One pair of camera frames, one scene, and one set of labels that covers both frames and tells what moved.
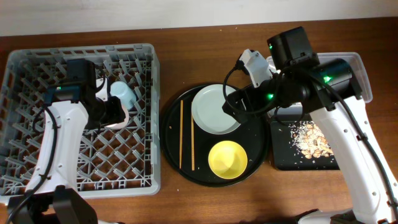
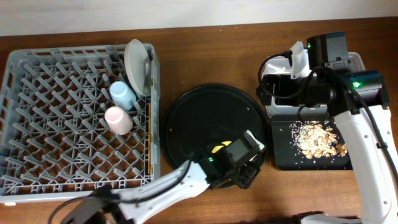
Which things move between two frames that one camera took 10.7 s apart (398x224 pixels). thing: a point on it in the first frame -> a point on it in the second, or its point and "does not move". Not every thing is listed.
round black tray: (186, 146) does not move
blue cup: (120, 89) does not move
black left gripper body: (116, 109) -> (245, 177)
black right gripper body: (237, 104) -> (268, 89)
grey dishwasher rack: (120, 160) does not move
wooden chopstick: (181, 132) -> (149, 137)
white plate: (208, 112) -> (138, 66)
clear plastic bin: (356, 63) does not move
